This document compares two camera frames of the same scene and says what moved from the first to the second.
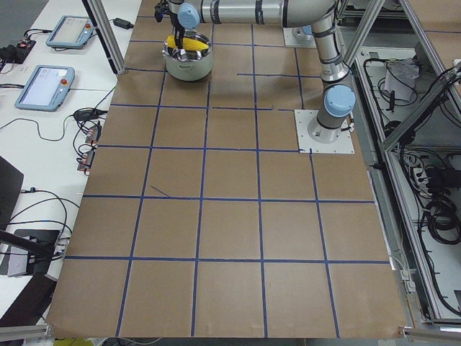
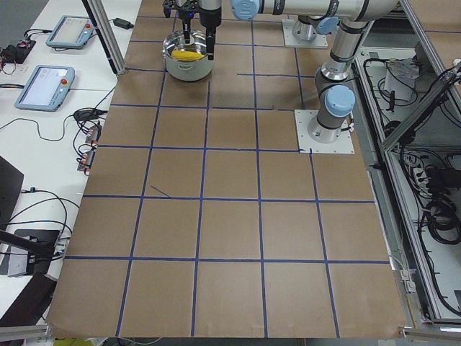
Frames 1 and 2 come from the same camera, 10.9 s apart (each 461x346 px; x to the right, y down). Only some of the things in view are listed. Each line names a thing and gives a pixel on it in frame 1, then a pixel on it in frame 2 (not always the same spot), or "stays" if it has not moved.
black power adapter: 124,24 stays
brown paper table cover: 200,220 stays
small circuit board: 86,163 stays
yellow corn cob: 189,44 → 186,55
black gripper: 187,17 → 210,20
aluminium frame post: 102,23 stays
